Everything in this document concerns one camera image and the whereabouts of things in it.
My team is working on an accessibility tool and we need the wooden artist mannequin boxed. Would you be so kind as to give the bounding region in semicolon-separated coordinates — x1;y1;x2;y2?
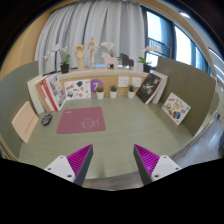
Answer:
87;36;101;69

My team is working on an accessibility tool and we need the grey curtain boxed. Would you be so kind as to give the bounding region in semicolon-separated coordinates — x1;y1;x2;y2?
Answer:
34;0;147;76

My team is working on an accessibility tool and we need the round purple number sign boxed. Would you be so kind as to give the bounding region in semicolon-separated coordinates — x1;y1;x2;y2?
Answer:
90;78;104;94

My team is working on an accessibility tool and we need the black wooden horse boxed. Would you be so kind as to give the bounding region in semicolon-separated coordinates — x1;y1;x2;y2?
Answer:
119;52;135;69

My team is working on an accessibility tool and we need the colourful food sticker sheet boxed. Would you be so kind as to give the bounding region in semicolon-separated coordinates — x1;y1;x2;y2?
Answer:
161;92;192;126

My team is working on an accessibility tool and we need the small succulent in white pot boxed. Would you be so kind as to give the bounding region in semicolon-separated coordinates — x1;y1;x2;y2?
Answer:
109;85;119;99
95;85;105;100
127;84;136;99

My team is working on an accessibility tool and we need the light wooden shelf ledge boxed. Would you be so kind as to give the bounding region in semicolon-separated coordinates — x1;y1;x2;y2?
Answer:
56;67;149;81

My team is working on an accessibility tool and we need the grey and black computer mouse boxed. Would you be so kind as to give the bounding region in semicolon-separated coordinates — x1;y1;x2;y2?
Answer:
41;113;53;127

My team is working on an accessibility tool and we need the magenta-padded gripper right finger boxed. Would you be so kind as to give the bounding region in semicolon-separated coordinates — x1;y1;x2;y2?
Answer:
133;143;183;186

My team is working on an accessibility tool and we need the white wall socket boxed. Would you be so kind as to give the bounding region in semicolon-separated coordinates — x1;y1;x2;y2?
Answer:
117;76;130;88
131;76;143;88

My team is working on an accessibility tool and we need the white magazine with photo cover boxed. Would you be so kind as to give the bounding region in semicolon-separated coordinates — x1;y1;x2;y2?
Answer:
44;73;67;111

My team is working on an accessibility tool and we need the green felt desk partition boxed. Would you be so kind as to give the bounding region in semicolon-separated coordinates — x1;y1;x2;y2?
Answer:
156;56;218;137
0;60;41;159

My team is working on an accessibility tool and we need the black-framed window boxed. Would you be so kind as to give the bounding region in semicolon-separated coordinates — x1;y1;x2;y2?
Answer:
144;9;214;78

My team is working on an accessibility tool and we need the white sticker sheet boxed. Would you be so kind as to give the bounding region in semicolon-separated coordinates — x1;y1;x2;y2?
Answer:
64;78;92;101

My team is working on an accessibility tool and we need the white orchid in black pot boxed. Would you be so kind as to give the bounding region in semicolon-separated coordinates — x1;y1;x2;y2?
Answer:
100;41;115;58
137;44;163;74
43;44;72;75

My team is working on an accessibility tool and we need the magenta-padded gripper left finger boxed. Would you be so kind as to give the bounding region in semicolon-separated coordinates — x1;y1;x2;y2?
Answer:
43;143;94;187

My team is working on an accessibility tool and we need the dusky pink mouse pad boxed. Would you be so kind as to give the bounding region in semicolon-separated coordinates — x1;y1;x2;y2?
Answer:
56;106;107;135

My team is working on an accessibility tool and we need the tan kraft book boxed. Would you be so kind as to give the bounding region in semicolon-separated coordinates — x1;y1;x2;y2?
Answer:
34;81;54;113

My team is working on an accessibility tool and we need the pink wooden horse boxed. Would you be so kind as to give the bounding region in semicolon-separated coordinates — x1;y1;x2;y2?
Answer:
101;51;119;70

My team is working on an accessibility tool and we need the beige book with red lettering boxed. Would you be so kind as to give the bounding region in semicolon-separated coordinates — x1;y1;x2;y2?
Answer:
11;101;40;144

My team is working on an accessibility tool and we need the thick white book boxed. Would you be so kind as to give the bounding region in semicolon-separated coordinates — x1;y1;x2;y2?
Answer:
27;74;46;115

